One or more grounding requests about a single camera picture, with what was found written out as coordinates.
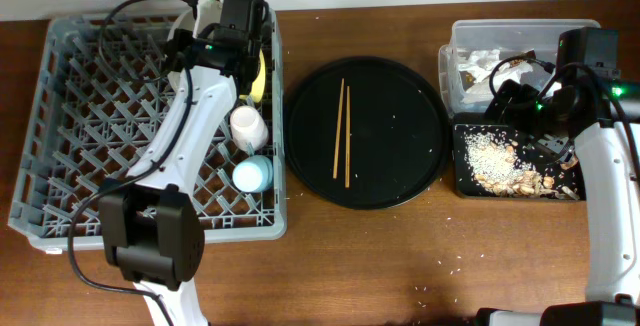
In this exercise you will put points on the yellow bowl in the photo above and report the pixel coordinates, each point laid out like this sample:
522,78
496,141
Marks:
259,84

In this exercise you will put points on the wooden chopstick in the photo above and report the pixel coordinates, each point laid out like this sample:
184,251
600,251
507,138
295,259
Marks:
338,130
348,140

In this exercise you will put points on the pink plastic cup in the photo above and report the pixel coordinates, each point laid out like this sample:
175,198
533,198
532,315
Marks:
249,130

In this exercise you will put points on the light blue plastic cup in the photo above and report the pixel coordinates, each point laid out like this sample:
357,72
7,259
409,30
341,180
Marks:
253,175

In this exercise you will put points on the grey round plate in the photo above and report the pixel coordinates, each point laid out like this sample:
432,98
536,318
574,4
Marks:
180,39

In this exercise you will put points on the food scraps and rice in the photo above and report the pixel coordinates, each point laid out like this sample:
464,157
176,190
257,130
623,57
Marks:
495,164

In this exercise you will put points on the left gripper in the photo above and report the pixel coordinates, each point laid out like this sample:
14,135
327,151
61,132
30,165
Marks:
178,48

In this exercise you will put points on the clear plastic waste bin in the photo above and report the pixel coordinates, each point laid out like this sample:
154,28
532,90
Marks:
510,37

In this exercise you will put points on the white paper napkin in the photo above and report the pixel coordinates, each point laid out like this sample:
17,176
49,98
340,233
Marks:
477,68

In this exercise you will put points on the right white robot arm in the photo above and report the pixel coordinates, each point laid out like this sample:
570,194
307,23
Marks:
599,112

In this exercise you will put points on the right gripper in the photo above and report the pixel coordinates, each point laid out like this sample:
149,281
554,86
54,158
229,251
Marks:
525,95

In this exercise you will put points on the black rectangular food tray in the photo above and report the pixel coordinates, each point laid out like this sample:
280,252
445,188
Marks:
526,140

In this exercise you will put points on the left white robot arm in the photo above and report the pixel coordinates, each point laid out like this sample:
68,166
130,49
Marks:
150,228

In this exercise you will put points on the grey plastic dishwasher rack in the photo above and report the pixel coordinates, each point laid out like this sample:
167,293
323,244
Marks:
85,127

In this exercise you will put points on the round black serving tray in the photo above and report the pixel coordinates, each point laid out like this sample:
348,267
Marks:
400,133

